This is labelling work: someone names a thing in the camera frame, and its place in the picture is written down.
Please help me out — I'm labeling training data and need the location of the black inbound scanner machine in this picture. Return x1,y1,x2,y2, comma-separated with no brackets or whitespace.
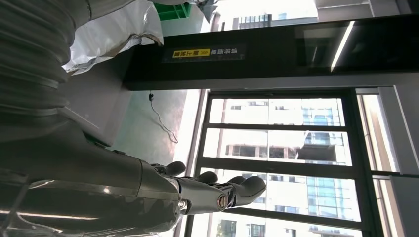
60,14,419,149

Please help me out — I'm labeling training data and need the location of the black and yellow label sticker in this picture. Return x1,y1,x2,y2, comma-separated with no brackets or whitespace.
162,43,247,64

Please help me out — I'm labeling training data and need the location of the green plastic crate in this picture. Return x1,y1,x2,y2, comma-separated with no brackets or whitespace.
153,2,193,21

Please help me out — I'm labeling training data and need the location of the grey mailer with red print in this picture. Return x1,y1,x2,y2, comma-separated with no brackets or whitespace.
192,0,220,24

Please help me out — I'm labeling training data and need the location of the thin black table cable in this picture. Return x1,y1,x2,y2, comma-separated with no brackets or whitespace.
148,93,179,145

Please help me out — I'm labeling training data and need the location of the black window frame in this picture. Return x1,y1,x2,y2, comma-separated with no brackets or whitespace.
182,86,419,237

